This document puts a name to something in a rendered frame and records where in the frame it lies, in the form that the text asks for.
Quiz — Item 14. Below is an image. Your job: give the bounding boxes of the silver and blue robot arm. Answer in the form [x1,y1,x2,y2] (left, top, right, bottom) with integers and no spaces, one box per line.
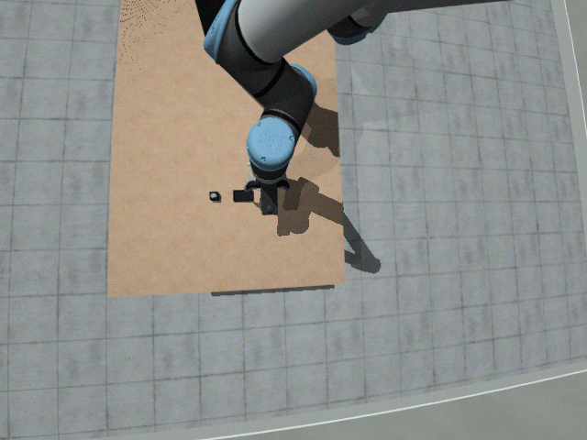
[204,0,511,215]

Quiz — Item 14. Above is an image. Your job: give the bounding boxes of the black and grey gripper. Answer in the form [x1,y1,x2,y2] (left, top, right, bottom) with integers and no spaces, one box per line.
[243,172,291,193]

